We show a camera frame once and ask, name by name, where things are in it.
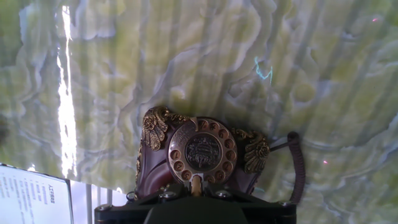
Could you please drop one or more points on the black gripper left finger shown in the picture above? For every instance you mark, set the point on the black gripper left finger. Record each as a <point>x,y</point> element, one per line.
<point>124,211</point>

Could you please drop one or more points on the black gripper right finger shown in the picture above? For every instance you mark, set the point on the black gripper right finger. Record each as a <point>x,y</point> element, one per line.
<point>267,211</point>

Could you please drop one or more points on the thin wooden stick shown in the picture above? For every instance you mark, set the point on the thin wooden stick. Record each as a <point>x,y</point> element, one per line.
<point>195,185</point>

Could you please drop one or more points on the printed white paper sheet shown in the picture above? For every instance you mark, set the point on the printed white paper sheet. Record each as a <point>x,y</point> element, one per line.
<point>31,196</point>

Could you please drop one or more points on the green marble pattern mat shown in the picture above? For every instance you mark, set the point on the green marble pattern mat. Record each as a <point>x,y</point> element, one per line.
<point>217,62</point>

